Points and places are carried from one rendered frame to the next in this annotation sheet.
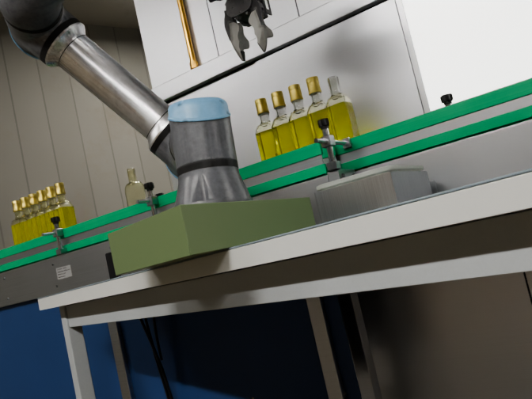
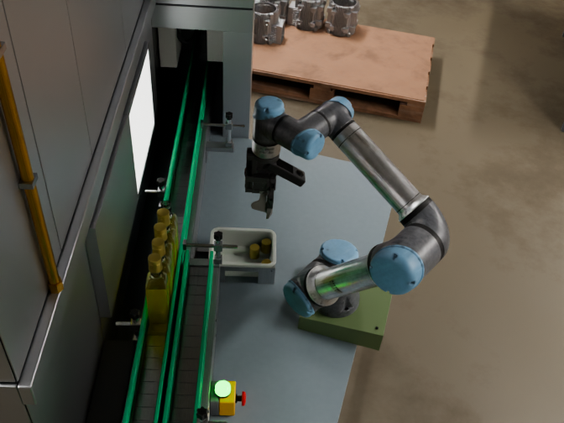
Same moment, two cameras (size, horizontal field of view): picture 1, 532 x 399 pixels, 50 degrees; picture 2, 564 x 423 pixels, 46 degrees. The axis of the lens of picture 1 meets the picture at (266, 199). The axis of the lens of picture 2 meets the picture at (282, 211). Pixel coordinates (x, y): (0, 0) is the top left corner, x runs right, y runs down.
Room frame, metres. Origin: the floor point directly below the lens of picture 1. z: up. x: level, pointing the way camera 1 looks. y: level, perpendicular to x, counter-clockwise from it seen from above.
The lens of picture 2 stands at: (2.03, 1.07, 2.44)
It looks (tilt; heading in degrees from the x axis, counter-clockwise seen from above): 43 degrees down; 233
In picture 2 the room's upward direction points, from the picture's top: 5 degrees clockwise
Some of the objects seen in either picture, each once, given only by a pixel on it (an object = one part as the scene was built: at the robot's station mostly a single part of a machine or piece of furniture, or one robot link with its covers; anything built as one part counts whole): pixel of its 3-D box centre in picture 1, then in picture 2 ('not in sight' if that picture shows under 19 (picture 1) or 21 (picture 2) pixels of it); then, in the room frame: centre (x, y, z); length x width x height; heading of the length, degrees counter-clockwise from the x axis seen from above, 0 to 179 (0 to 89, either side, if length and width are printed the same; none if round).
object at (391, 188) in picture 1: (381, 199); (234, 256); (1.23, -0.24, 0.79); 0.27 x 0.17 x 0.08; 147
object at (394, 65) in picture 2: not in sight; (335, 46); (-0.67, -2.08, 0.19); 1.38 x 0.96 x 0.39; 130
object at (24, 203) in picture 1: (30, 232); not in sight; (2.24, 0.94, 1.02); 0.06 x 0.06 x 0.28; 57
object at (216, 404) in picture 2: not in sight; (223, 398); (1.53, 0.21, 0.79); 0.07 x 0.07 x 0.07; 57
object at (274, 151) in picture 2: not in sight; (266, 145); (1.26, -0.05, 1.40); 0.08 x 0.08 x 0.05
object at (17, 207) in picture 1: (22, 234); not in sight; (2.27, 0.99, 1.02); 0.06 x 0.06 x 0.28; 57
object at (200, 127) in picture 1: (201, 133); (336, 264); (1.07, 0.09, 0.98); 0.13 x 0.12 x 0.14; 15
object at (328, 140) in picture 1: (333, 145); (210, 247); (1.35, -0.19, 0.95); 0.17 x 0.03 x 0.12; 147
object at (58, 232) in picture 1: (52, 237); not in sight; (1.89, 0.73, 0.94); 0.07 x 0.04 x 0.13; 147
